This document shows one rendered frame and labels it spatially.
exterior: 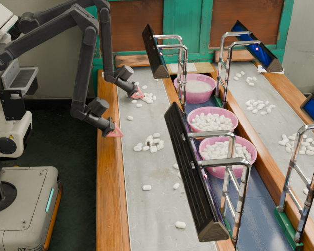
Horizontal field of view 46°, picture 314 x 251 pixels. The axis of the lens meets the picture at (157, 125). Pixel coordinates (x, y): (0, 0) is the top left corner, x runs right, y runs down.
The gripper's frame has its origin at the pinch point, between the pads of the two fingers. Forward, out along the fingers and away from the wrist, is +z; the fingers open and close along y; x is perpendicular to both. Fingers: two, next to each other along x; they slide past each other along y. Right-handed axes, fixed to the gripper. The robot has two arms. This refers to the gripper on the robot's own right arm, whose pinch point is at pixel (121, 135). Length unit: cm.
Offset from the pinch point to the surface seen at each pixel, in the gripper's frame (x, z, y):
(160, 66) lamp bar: -35.1, -3.5, 12.2
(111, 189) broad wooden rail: 7.8, -0.8, -31.0
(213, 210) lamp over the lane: -36, -3, -81
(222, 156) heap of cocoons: -24.5, 39.8, -12.1
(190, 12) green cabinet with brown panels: -57, 18, 91
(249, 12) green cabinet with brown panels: -82, 49, 92
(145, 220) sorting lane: 1.8, 10.2, -47.1
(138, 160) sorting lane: 1.3, 10.3, -9.8
